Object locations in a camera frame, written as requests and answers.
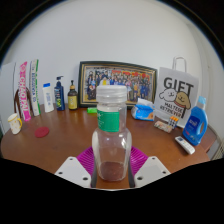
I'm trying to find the clear bottle with green label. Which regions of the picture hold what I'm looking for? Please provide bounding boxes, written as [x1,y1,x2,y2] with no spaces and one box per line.
[91,84,133,183]

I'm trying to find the white remote control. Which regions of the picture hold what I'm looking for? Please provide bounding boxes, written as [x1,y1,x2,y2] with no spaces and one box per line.
[174,135,196,155]

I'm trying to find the blue tissue pack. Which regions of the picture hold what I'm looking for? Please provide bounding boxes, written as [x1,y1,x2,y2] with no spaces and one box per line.
[130,97,156,122]

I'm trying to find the white lotion tube blue cap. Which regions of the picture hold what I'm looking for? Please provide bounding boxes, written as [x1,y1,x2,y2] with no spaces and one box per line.
[42,82,55,114]

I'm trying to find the white paper gift bag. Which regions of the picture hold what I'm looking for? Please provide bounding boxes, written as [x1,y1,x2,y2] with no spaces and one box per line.
[153,56,200,129]

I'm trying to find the white radiator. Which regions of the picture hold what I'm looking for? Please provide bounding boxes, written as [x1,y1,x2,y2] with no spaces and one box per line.
[213,138,224,160]

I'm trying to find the amber pump bottle yellow label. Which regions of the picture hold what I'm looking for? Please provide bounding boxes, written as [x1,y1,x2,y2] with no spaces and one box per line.
[67,79,79,111]

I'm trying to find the white mug with yellow handle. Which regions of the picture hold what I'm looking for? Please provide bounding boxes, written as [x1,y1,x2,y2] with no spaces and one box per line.
[7,112,24,135]

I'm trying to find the flat round red coaster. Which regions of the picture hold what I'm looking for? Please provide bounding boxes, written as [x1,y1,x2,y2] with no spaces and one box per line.
[34,126,51,139]

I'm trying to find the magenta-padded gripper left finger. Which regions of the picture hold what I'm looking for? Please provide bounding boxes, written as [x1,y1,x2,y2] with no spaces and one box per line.
[54,146,96,188]

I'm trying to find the white door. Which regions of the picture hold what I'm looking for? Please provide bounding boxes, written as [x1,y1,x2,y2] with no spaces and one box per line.
[0,61,17,134]

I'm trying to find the framed group photo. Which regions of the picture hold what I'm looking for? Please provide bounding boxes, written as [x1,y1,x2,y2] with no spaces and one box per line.
[77,60,158,108]

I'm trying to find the small snack packet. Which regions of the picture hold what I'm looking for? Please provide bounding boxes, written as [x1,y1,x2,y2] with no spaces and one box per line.
[153,120,174,134]

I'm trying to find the dark blue pump bottle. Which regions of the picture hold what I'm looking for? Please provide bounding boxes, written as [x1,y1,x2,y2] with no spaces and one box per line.
[53,75,66,112]

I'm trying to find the blue detergent bottle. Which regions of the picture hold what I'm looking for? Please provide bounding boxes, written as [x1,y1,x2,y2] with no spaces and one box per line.
[181,95,209,147]

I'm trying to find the orange-tipped small white pack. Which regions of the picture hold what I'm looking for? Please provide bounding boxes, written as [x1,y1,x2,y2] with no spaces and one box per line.
[168,115,180,129]

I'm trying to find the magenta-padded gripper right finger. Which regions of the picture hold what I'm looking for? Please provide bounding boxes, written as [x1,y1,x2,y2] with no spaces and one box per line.
[128,145,172,188]

